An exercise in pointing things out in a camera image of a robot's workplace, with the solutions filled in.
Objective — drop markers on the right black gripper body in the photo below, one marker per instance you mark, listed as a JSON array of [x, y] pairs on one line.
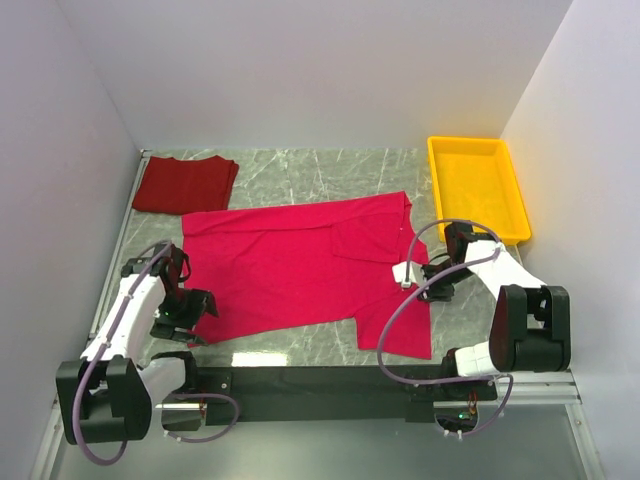
[[441, 279]]

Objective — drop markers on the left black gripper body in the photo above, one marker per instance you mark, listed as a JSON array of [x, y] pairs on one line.
[[178, 309]]

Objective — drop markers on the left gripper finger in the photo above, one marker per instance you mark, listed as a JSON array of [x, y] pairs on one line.
[[208, 305], [195, 340]]

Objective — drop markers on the pink t shirt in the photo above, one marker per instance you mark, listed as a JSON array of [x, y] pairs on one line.
[[274, 268]]

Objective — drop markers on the yellow plastic tray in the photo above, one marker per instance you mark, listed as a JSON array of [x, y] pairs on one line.
[[474, 179]]

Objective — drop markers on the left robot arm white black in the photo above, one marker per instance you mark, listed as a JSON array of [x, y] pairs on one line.
[[105, 395]]

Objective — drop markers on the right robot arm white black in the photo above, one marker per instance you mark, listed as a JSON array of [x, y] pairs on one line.
[[530, 329]]

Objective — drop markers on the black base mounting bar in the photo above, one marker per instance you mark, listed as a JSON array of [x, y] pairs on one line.
[[318, 393]]

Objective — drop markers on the folded dark red t shirt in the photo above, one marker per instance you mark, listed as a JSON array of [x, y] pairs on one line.
[[179, 187]]

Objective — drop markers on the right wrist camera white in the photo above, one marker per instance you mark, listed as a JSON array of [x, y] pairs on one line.
[[407, 274]]

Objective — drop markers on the aluminium frame rail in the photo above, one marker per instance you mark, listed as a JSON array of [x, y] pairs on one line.
[[534, 440]]

